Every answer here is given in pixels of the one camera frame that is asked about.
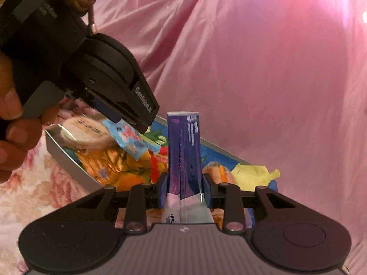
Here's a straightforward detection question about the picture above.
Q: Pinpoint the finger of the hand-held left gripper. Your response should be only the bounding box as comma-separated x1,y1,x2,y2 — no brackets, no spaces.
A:
93,96,121,124
119,103,153,134

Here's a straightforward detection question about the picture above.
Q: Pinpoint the floral bed sheet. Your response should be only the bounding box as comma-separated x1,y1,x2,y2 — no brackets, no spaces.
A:
0,100,127,275

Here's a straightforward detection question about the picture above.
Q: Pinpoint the gold foil packet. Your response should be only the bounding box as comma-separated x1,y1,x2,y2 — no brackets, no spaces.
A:
75,146,128,187

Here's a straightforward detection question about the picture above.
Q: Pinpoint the round rice cracker packet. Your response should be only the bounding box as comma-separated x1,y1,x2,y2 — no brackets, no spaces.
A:
61,115,119,152

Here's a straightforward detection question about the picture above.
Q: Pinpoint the light blue snack packet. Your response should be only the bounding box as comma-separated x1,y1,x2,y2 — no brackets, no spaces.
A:
103,119,161,161

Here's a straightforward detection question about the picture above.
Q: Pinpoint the yellow crumpled paper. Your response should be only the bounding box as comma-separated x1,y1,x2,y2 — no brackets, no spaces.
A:
231,163,281,192

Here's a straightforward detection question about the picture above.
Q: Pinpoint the person's left hand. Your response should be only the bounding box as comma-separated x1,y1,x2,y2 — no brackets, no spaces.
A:
0,53,62,184

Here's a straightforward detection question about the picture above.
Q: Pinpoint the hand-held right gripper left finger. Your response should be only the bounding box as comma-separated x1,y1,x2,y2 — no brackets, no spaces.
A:
73,173,170,233

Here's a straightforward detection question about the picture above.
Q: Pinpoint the pink cloth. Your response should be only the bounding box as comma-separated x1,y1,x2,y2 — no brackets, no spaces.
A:
83,0,367,275

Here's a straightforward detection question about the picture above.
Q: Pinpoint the long dark blue packet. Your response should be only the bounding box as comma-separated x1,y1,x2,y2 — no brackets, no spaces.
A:
163,111,215,224

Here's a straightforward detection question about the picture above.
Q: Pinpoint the green and yellow packet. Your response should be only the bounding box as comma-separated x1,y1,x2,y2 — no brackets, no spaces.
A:
143,126,169,146

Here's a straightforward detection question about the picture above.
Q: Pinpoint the red snack packet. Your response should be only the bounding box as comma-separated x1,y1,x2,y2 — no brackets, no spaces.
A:
150,146,170,182

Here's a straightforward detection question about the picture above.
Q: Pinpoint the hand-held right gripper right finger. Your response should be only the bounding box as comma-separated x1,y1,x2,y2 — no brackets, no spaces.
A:
202,173,299,233

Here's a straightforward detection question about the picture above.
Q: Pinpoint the grey cardboard box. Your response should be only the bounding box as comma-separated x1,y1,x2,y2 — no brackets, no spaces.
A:
45,115,281,227

